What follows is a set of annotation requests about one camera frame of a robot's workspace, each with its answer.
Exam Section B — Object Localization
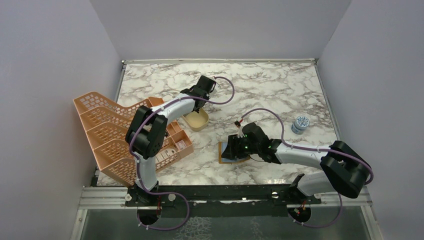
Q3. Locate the yellow leather card holder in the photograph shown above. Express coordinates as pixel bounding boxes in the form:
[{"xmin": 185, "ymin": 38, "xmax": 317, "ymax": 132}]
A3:
[{"xmin": 218, "ymin": 141, "xmax": 251, "ymax": 164}]

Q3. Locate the beige oval plastic tray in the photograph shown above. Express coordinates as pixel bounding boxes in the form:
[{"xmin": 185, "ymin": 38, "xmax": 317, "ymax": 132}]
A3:
[{"xmin": 182, "ymin": 108, "xmax": 210, "ymax": 132}]

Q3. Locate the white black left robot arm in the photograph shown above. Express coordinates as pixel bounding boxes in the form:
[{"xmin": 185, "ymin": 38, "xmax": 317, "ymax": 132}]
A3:
[{"xmin": 125, "ymin": 75, "xmax": 217, "ymax": 206}]

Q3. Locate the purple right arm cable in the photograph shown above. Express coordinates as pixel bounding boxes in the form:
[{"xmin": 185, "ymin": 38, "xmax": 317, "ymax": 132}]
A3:
[{"xmin": 240, "ymin": 107, "xmax": 375, "ymax": 186}]

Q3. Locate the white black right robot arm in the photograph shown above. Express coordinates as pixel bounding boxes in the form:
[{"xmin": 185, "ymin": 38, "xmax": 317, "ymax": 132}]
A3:
[{"xmin": 220, "ymin": 123, "xmax": 372, "ymax": 204}]

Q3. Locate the aluminium table frame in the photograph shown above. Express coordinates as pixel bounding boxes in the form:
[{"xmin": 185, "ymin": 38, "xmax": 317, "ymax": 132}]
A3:
[{"xmin": 78, "ymin": 60, "xmax": 381, "ymax": 240}]

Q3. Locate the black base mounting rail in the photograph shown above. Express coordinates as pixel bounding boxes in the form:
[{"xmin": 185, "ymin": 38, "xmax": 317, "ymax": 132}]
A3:
[{"xmin": 124, "ymin": 184, "xmax": 321, "ymax": 218}]

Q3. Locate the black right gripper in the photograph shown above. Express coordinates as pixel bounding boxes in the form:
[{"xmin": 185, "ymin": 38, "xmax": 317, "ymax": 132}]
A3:
[{"xmin": 221, "ymin": 133, "xmax": 260, "ymax": 160}]

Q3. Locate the blue white small jar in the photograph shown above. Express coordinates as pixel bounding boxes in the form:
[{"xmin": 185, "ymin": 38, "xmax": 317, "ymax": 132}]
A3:
[{"xmin": 291, "ymin": 115, "xmax": 310, "ymax": 135}]

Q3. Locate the pink plastic desk organizer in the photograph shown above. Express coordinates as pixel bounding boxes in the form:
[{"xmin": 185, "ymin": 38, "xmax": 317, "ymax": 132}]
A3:
[{"xmin": 73, "ymin": 91, "xmax": 194, "ymax": 187}]

